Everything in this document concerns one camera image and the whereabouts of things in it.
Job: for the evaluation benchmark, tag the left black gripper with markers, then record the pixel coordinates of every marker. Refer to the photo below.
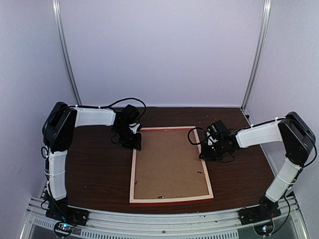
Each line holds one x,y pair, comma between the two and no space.
134,144

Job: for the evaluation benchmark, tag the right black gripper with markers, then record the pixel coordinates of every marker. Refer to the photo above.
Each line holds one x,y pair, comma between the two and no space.
205,155

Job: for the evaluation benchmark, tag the brown cardboard backing board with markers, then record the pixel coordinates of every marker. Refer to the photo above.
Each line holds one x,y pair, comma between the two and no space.
170,164

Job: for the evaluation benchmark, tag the red wooden picture frame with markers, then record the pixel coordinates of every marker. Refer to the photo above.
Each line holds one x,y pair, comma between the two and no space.
169,200

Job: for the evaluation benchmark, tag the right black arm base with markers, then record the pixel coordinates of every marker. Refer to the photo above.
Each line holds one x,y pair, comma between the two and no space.
266,209

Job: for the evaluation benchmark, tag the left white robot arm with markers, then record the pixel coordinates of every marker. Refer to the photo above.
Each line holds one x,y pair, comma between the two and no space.
58,131

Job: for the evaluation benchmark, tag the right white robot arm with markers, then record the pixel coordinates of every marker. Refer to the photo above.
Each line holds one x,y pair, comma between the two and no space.
288,142

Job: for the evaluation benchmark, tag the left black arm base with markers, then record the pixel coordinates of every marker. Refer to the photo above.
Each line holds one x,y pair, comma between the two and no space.
59,210

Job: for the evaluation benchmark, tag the right circuit board with leds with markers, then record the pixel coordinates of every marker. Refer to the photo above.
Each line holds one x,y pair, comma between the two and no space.
264,229

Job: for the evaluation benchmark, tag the circuit board with leds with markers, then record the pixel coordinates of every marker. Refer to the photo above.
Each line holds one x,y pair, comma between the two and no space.
63,229
264,229

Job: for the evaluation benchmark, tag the left circuit board with leds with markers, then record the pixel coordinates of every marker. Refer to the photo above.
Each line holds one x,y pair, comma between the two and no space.
63,229

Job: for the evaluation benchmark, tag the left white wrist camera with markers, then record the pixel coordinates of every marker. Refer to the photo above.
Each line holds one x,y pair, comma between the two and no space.
135,127

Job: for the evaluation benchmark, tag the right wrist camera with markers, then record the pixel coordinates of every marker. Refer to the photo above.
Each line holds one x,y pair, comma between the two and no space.
210,139

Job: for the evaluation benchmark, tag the front aluminium rail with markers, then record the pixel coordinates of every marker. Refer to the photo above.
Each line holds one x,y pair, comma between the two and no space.
224,224

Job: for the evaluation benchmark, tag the left aluminium corner post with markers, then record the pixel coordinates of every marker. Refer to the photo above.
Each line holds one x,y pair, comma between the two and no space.
64,49

